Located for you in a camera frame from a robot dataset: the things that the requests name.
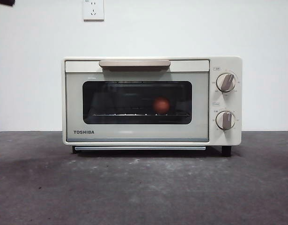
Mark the brown egg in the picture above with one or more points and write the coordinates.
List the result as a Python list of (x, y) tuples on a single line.
[(161, 106)]

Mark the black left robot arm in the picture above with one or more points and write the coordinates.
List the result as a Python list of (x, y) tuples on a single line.
[(12, 2)]

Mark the metal crumb tray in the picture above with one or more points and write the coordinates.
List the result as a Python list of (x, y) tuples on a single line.
[(134, 148)]

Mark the black oven foot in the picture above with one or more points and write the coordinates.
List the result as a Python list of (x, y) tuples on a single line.
[(74, 150), (227, 151)]

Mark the cream oven knob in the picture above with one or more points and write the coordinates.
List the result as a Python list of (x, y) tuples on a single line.
[(225, 120), (225, 82)]

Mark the cream Toshiba toaster oven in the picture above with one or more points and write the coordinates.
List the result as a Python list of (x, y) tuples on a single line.
[(224, 63)]

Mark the white wall socket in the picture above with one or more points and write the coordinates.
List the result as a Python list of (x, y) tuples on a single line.
[(93, 10)]

